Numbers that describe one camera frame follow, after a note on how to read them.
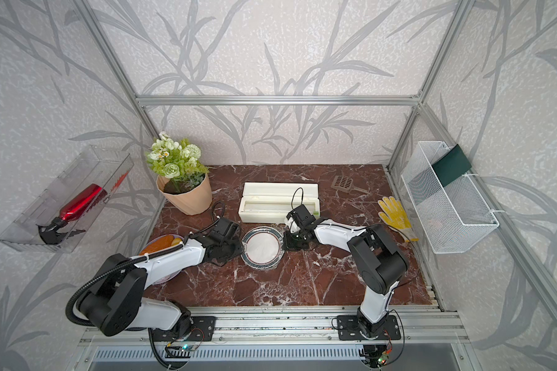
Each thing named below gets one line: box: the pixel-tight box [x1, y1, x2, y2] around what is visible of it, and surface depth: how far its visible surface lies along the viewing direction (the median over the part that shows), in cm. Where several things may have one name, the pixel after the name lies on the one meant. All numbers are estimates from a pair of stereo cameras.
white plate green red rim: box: [241, 225, 286, 270], surface depth 93 cm
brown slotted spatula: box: [330, 174, 371, 195], surface depth 114 cm
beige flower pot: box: [155, 171, 213, 216], surface depth 95 cm
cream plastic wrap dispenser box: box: [238, 182, 322, 224], surface depth 100 cm
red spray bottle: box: [35, 183, 108, 246], surface depth 63 cm
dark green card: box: [431, 143, 472, 188], surface depth 72 cm
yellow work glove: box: [377, 196, 420, 243], surface depth 106 cm
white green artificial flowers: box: [146, 130, 210, 193], surface depth 86 cm
